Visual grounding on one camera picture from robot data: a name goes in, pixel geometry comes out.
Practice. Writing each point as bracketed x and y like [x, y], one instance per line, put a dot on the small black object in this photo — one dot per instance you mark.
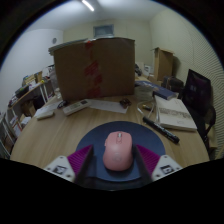
[62, 104]

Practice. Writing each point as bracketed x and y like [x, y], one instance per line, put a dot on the blue book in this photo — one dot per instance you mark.
[163, 92]

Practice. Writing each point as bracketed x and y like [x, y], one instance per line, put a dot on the dark bag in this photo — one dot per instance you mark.
[173, 84]

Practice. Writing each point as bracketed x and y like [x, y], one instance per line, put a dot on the long ceiling light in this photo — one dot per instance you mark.
[88, 5]

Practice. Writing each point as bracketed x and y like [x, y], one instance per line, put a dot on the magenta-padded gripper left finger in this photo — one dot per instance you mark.
[59, 168]

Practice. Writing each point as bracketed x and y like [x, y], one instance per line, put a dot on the black office chair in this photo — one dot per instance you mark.
[198, 90]

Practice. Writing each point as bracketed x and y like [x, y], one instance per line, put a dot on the black marker pen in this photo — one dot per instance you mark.
[161, 129]

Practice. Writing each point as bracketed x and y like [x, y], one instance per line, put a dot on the large brown cardboard box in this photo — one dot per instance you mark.
[113, 66]

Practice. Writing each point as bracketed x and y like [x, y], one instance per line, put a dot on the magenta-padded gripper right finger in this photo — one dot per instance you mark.
[166, 167]

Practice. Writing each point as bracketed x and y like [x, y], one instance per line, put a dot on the round wall clock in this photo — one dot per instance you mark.
[54, 40]

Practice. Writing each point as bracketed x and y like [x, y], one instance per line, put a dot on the pink computer mouse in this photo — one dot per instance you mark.
[117, 151]

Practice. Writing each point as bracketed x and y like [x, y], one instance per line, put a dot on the narrow brown cardboard box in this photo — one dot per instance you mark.
[163, 63]

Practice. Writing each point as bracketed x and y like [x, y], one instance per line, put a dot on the wooden side desk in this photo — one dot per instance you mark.
[28, 93]

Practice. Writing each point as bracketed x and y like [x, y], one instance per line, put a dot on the small wall window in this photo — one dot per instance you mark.
[103, 30]

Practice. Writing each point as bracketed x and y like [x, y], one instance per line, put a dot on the white open book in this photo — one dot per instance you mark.
[175, 115]

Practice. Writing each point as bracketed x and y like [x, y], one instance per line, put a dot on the small dark brown object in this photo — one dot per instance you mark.
[125, 102]

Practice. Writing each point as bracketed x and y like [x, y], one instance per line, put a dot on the white remote control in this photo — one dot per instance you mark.
[76, 107]

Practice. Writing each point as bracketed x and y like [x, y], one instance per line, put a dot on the blue mouse pad with wrist rest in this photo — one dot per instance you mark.
[146, 136]

